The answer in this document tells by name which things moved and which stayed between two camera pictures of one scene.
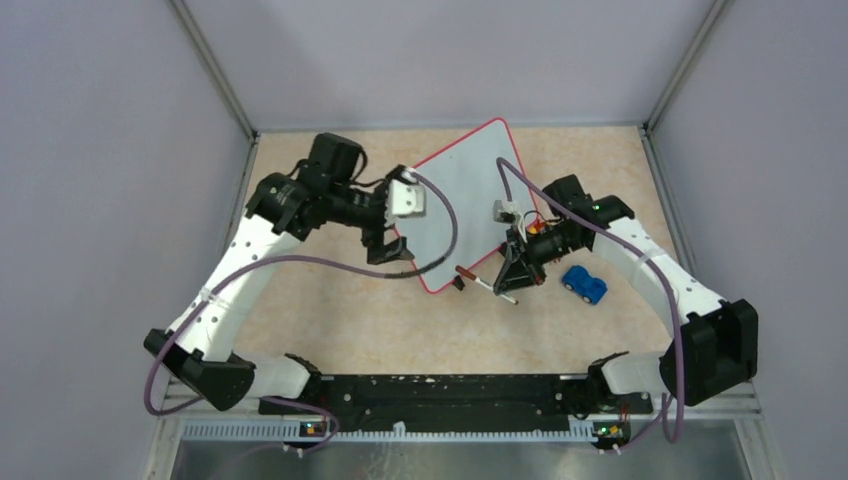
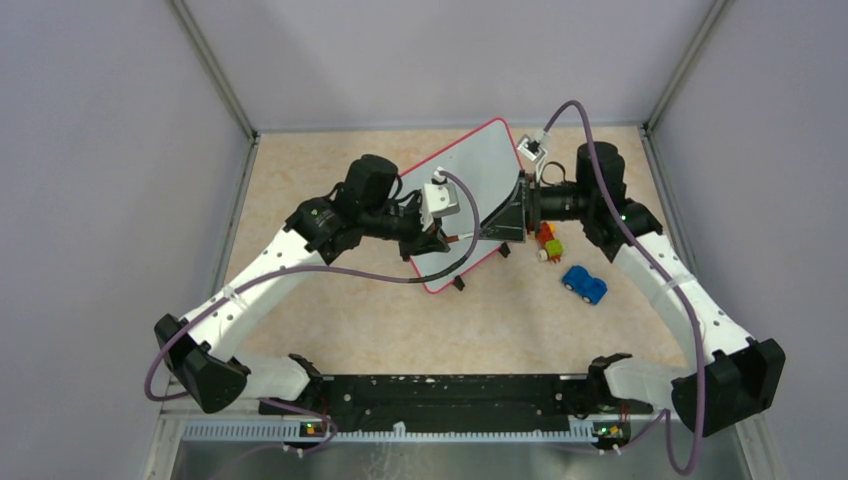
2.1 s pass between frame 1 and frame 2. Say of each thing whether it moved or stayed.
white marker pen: moved
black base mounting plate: stayed
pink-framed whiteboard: stayed
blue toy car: stayed
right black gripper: moved
